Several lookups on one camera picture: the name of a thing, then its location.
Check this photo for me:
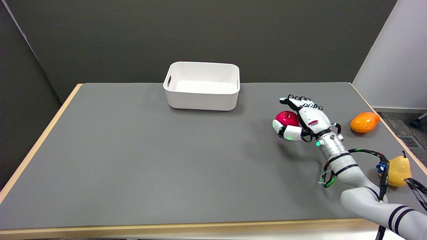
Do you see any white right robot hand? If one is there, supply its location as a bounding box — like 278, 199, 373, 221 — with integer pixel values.
272, 95, 342, 142

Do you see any red apple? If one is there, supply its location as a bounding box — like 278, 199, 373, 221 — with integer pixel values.
276, 111, 300, 127

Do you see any orange mango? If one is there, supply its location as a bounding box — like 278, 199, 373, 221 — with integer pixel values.
350, 112, 381, 133

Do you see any yellow pear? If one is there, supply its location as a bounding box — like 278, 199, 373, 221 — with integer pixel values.
378, 151, 412, 187

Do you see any floor vent grille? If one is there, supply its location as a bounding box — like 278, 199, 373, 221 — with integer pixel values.
398, 136, 423, 149

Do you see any black chair caster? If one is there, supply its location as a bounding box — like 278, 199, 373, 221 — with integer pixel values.
410, 113, 427, 128

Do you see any white plastic storage bin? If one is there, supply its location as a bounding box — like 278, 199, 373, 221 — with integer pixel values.
163, 61, 241, 111

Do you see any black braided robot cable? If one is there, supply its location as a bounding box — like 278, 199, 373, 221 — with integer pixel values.
319, 149, 390, 240

